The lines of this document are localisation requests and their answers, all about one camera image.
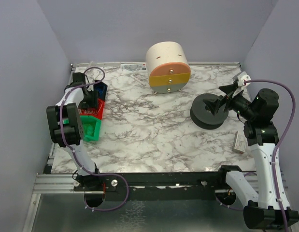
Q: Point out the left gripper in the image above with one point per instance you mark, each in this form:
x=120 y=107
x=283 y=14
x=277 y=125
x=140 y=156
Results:
x=92 y=98

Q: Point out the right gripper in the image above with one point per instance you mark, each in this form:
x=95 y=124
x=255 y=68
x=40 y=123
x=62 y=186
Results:
x=227 y=98

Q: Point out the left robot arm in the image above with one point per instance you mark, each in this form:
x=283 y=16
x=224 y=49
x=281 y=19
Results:
x=68 y=107

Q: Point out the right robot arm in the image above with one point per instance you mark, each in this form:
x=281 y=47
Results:
x=267 y=208

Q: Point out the red storage bin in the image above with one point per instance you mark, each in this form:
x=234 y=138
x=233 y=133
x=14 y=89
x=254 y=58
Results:
x=95 y=112

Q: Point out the green storage bin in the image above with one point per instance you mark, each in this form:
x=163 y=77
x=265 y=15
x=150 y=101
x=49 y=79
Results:
x=86 y=128

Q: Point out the clear plastic strip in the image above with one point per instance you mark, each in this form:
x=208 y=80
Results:
x=90 y=67

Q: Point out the small white cardboard box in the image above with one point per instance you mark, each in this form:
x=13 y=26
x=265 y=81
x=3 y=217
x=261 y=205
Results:
x=239 y=142

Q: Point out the white plastic stick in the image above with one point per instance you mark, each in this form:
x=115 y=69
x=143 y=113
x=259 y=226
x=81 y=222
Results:
x=136 y=79

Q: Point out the white flat packet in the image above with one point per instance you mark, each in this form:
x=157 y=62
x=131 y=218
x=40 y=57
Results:
x=133 y=67

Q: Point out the cream cylindrical drawer cabinet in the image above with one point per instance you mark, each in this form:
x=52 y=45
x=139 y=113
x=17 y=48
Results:
x=167 y=66

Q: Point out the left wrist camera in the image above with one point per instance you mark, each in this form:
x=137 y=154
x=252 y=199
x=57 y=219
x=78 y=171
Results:
x=90 y=82

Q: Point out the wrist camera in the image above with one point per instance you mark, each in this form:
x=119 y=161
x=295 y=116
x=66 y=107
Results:
x=239 y=81
x=90 y=82

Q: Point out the black cable spool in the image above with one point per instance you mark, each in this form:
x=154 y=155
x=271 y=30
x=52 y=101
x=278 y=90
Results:
x=202 y=116

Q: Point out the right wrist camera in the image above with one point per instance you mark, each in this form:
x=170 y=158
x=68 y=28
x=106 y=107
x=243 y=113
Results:
x=239 y=81

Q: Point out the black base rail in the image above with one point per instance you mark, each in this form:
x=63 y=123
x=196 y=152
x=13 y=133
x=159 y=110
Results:
x=154 y=186

